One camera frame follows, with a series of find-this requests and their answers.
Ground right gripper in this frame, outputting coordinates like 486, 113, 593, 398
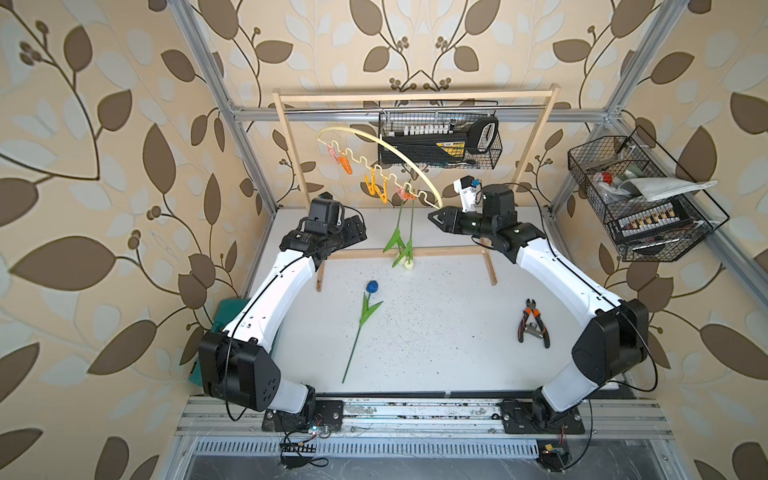
430, 205, 497, 241

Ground white tulip flower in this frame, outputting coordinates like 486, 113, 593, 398
383, 200, 406, 254
392, 203, 415, 271

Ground cream clothes hanger with clips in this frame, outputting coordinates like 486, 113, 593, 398
316, 126, 444, 209

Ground blue tulip flower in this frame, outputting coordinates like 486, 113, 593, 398
342, 280, 382, 383

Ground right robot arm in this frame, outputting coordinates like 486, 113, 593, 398
428, 184, 650, 424

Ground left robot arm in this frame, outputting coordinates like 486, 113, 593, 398
198, 193, 367, 415

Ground black yellow tool in basket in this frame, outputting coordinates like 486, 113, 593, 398
379, 115, 500, 167

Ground orange black pliers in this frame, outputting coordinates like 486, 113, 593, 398
517, 299, 551, 349

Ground green plastic tool case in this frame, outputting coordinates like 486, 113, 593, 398
189, 298, 248, 387

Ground white paper in side basket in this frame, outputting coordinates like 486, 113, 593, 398
618, 177, 717, 202

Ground paint tube set box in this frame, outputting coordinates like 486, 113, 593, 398
609, 200, 694, 241

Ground back black wire basket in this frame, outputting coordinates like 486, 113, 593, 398
377, 99, 504, 171

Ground wooden drying rack frame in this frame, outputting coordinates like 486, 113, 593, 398
273, 83, 561, 286

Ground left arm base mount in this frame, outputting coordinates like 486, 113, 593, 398
261, 398, 344, 435

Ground aluminium rail at front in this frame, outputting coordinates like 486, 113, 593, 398
175, 394, 676, 442

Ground side black wire basket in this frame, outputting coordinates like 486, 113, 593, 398
568, 126, 730, 262

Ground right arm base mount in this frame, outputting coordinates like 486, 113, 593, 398
499, 399, 587, 435

